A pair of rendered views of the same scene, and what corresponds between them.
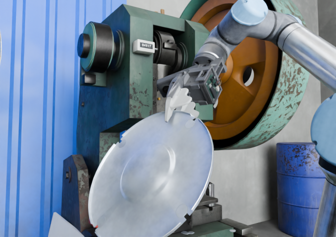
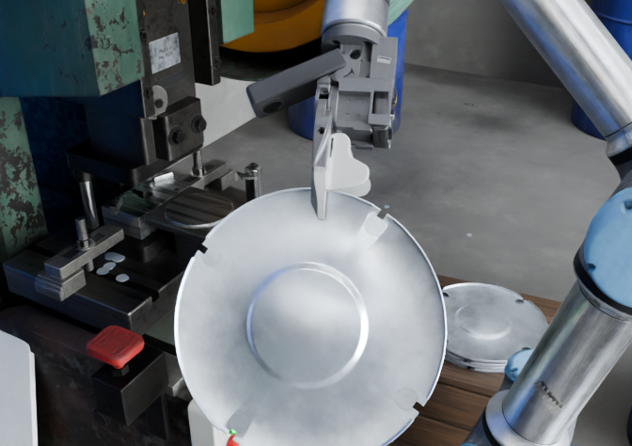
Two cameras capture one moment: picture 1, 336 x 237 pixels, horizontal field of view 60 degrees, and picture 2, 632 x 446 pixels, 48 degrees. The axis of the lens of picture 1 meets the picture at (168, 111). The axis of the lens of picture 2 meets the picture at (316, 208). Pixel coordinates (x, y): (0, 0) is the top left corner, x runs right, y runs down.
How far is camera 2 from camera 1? 0.50 m
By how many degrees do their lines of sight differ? 42
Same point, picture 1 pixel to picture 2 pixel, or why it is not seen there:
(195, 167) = (412, 321)
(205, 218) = not seen: hidden behind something
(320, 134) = (603, 258)
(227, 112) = not seen: outside the picture
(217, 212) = not seen: hidden behind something
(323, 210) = (572, 330)
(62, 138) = not seen: outside the picture
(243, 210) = (220, 105)
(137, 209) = (314, 398)
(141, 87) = (112, 8)
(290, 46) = not seen: outside the picture
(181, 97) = (343, 163)
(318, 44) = (572, 12)
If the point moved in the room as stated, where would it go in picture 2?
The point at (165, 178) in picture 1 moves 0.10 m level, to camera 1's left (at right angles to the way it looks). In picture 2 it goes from (357, 343) to (269, 374)
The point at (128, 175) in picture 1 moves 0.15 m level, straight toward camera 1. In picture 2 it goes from (268, 336) to (356, 423)
